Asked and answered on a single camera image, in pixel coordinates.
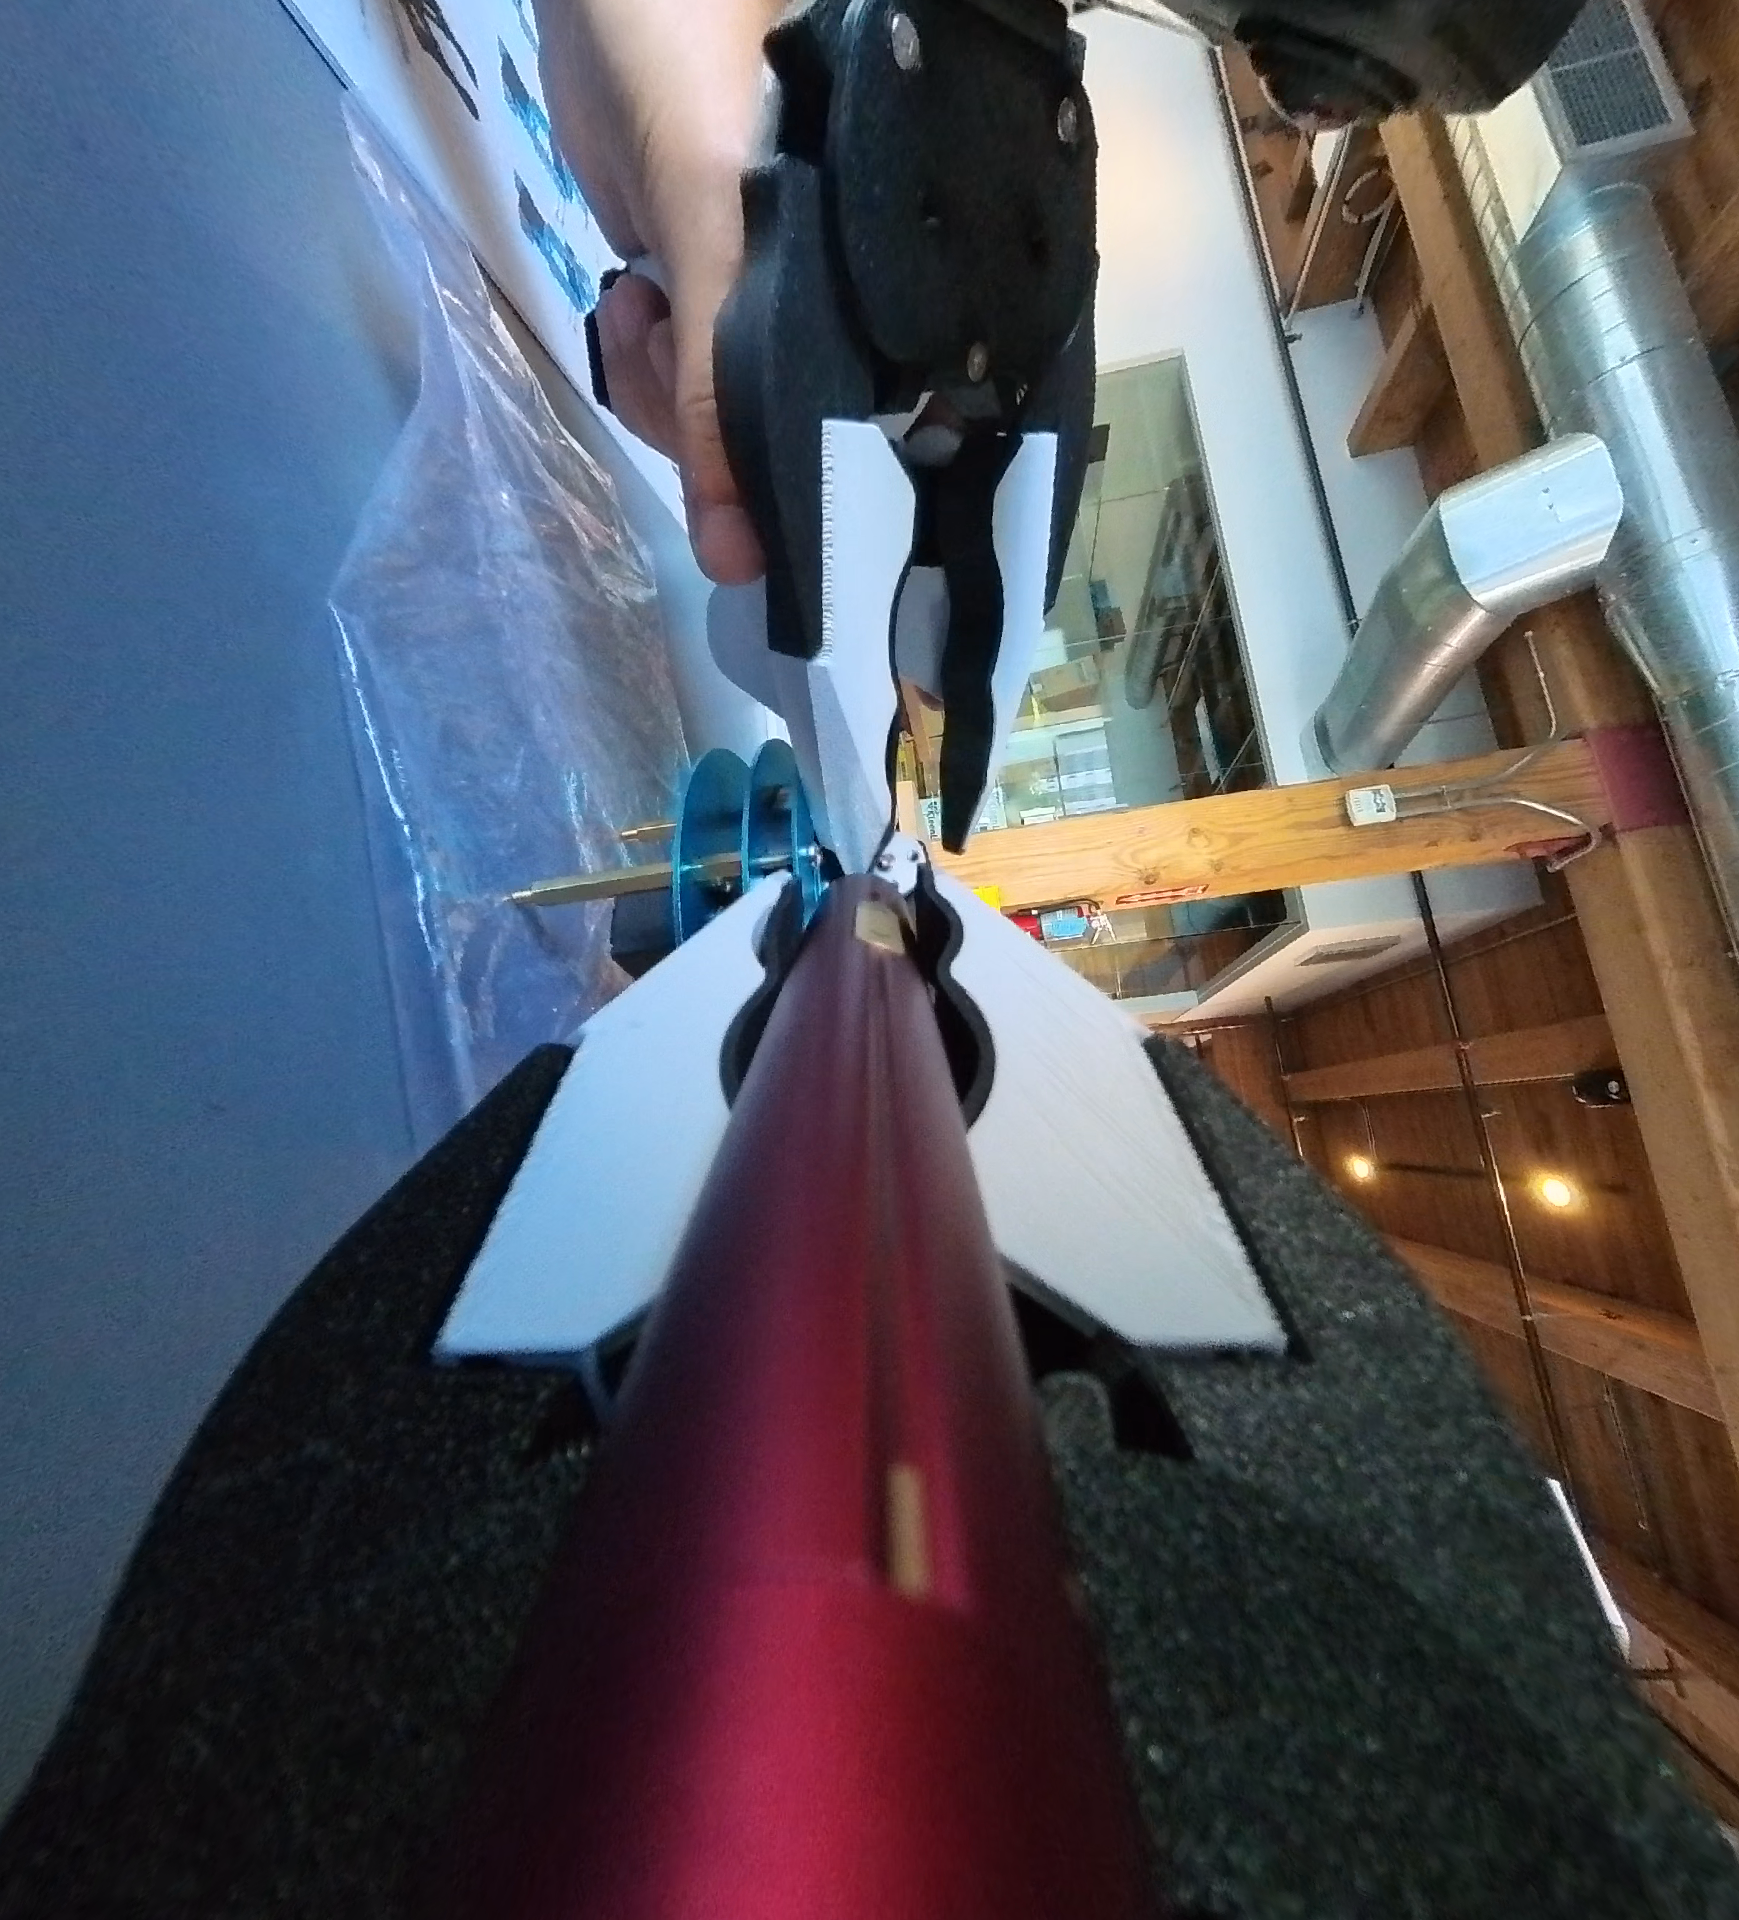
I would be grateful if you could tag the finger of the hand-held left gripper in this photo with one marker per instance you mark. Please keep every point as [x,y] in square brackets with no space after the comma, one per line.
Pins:
[1019,599]
[854,599]

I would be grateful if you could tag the white wall sensor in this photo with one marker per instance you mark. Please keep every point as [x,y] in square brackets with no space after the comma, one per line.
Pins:
[1371,803]

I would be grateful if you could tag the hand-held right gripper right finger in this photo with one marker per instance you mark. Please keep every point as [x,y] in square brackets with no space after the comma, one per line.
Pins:
[1095,1170]

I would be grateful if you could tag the silver air duct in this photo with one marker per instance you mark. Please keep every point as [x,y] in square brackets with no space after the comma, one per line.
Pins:
[1663,526]

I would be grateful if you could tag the clear plastic bag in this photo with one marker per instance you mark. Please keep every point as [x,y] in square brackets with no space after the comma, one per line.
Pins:
[509,675]

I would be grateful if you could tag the dark grey desk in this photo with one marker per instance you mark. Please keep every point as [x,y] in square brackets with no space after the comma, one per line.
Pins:
[135,599]

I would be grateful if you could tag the person's left hand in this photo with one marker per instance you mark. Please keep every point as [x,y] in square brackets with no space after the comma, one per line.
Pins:
[659,150]

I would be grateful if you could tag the wooden post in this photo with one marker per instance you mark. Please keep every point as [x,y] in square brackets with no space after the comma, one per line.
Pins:
[1260,824]

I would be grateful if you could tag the white instruction booklet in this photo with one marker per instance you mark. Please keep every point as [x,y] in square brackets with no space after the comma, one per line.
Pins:
[509,224]

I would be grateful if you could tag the red electric screwdriver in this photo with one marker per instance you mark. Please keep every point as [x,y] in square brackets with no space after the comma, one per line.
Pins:
[825,1348]

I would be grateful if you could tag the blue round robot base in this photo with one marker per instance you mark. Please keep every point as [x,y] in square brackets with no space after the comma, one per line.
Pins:
[720,853]

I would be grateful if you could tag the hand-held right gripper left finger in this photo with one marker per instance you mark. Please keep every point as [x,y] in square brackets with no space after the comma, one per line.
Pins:
[584,1185]

